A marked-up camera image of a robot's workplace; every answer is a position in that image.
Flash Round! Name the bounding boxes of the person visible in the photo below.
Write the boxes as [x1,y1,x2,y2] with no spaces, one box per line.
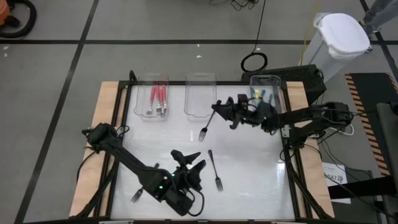
[359,0,398,35]

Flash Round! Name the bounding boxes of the black metal fork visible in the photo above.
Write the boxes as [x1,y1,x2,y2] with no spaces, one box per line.
[130,162,160,204]
[198,109,217,143]

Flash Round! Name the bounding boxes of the black cable tangle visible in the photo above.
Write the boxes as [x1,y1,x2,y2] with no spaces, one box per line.
[210,0,259,12]

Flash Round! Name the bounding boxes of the clear plastic bin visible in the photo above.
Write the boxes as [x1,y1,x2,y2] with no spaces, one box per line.
[183,72,218,122]
[133,72,170,122]
[249,74,289,124]

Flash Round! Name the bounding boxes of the black metal beam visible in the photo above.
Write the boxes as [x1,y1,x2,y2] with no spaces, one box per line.
[328,175,398,200]

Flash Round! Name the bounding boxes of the black metal table frame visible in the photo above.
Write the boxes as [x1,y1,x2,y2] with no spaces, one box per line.
[74,70,330,224]

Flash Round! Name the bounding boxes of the wooden table board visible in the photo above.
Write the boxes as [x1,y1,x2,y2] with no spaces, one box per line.
[285,81,336,218]
[68,81,129,218]

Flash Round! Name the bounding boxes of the dark grey cabinet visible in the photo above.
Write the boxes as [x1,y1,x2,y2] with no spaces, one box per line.
[375,101,398,224]

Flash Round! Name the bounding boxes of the black mat hazard stripes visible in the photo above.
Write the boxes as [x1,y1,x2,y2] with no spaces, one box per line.
[344,72,398,178]

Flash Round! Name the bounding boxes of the black vacuum hose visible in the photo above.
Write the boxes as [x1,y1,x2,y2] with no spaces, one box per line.
[0,0,37,40]

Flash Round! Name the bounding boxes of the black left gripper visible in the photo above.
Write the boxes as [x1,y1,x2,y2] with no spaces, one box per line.
[170,149,208,192]

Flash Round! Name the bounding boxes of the white paper sign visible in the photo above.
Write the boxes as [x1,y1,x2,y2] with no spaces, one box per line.
[322,161,352,205]

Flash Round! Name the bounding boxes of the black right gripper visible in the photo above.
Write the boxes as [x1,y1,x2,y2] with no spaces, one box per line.
[211,93,281,133]

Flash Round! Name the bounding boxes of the yellow hanging cable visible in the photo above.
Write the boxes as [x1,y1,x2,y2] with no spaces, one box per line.
[298,0,321,66]

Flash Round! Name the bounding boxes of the silver fork pink handle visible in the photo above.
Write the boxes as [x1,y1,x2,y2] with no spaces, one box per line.
[161,83,169,113]
[155,84,162,114]
[146,85,156,116]
[159,86,165,118]

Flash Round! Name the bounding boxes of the silver fork right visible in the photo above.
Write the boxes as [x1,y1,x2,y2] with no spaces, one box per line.
[207,149,224,192]

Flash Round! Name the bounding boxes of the white cable loop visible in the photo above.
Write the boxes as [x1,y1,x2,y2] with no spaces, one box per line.
[340,123,356,137]

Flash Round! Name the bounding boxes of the white trash bin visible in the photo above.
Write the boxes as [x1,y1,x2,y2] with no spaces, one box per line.
[303,12,371,83]

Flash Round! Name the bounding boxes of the black hanging cable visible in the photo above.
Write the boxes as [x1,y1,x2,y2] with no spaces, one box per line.
[239,0,268,74]

